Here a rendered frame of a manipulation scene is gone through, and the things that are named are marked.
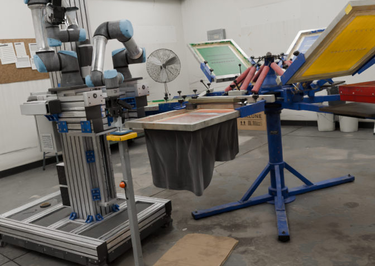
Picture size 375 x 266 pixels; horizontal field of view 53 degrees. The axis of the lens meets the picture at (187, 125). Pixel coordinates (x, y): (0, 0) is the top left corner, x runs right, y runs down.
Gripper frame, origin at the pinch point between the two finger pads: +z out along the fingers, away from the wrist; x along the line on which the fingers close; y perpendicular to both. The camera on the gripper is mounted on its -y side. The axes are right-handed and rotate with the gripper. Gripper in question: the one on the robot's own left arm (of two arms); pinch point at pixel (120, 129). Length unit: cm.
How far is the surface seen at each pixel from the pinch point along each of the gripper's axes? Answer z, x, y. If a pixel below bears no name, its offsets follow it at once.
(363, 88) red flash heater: -11, 114, -77
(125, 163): 20.3, 2.0, 1.4
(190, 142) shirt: 12.5, 29.7, -27.2
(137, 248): 76, 2, 1
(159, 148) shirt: 18.0, 3.6, -26.2
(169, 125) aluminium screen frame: 0.5, 23.4, -17.2
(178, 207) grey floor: 98, -60, -101
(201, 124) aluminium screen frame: 0.9, 41.2, -25.4
